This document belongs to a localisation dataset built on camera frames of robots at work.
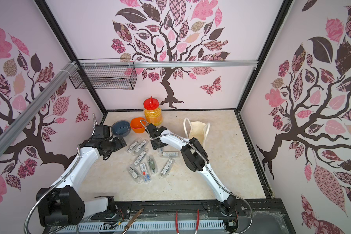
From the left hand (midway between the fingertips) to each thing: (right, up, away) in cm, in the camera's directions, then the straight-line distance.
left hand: (119, 148), depth 84 cm
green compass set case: (+18, -11, +5) cm, 22 cm away
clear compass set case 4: (+30, -6, +8) cm, 32 cm away
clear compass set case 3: (+28, -13, +3) cm, 31 cm away
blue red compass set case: (+16, -17, +1) cm, 24 cm away
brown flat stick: (+13, -33, -13) cm, 38 cm away
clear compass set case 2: (+9, -2, +13) cm, 16 cm away
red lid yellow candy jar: (+16, +22, +17) cm, 32 cm away
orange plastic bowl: (+4, +14, +22) cm, 27 cm away
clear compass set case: (+7, +3, +16) cm, 18 cm away
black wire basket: (-9, +48, +11) cm, 50 cm away
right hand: (+21, +1, +16) cm, 26 cm away
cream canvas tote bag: (+49, +10, +12) cm, 51 cm away
